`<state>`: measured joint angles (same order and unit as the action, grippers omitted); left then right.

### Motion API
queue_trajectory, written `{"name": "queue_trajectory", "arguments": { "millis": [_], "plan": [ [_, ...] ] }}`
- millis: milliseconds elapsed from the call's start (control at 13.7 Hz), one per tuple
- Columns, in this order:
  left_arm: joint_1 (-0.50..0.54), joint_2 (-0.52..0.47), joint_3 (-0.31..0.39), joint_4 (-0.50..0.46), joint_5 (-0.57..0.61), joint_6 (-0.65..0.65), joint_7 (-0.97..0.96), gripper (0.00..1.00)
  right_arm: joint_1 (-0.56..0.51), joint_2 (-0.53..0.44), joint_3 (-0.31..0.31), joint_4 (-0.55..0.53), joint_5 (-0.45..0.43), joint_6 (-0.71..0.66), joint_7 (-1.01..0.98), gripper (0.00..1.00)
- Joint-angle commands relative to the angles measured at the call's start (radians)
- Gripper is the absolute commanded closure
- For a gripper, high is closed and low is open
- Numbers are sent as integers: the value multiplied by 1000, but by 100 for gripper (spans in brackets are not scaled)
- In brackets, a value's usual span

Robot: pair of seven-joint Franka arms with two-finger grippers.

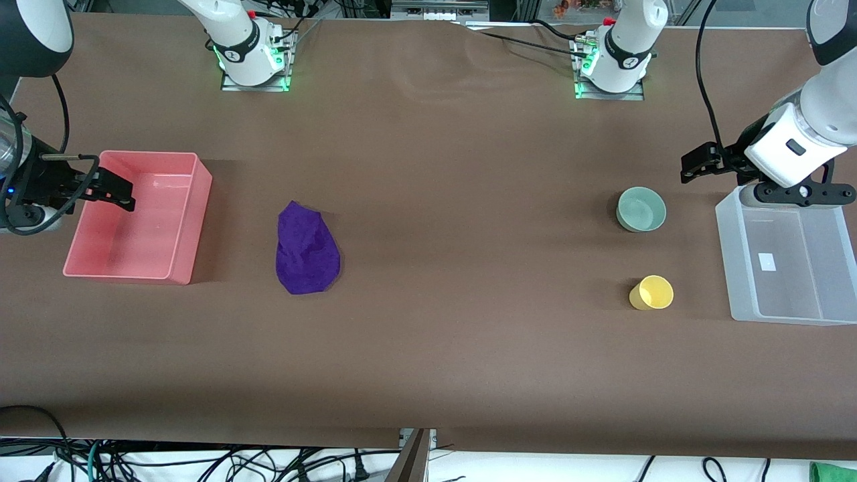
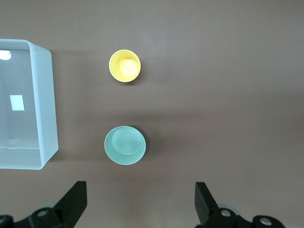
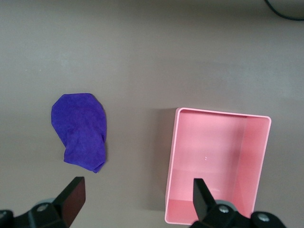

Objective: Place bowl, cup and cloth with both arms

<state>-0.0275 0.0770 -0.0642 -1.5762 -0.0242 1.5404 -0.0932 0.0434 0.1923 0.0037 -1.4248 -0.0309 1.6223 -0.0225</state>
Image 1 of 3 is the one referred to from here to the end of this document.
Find purple cloth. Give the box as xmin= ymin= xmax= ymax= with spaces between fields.
xmin=275 ymin=199 xmax=341 ymax=296

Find pale green bowl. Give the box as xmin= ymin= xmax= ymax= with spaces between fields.
xmin=616 ymin=186 xmax=668 ymax=234

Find yellow cup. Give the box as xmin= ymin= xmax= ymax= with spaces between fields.
xmin=629 ymin=274 xmax=675 ymax=311

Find pink plastic bin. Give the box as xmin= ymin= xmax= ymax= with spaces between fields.
xmin=63 ymin=151 xmax=214 ymax=286

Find clear plastic bin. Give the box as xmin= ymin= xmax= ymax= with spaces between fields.
xmin=715 ymin=185 xmax=857 ymax=327

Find orange toy items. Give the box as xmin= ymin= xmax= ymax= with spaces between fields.
xmin=552 ymin=0 xmax=605 ymax=19

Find green fabric item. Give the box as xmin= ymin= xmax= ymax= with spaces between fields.
xmin=809 ymin=461 xmax=857 ymax=482

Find dark wooden board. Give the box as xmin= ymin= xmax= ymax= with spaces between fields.
xmin=385 ymin=428 xmax=431 ymax=482

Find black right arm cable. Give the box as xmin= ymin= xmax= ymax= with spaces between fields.
xmin=51 ymin=71 xmax=72 ymax=157

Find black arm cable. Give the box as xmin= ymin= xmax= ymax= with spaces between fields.
xmin=51 ymin=71 xmax=72 ymax=157
xmin=694 ymin=0 xmax=728 ymax=159

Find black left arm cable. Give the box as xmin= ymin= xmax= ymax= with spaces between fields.
xmin=694 ymin=0 xmax=728 ymax=159

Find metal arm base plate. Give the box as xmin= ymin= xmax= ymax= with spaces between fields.
xmin=220 ymin=27 xmax=294 ymax=92
xmin=573 ymin=37 xmax=646 ymax=102

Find black cable on table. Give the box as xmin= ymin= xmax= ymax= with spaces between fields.
xmin=462 ymin=23 xmax=591 ymax=60

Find black floor cable loop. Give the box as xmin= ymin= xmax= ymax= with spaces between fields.
xmin=0 ymin=404 xmax=73 ymax=464

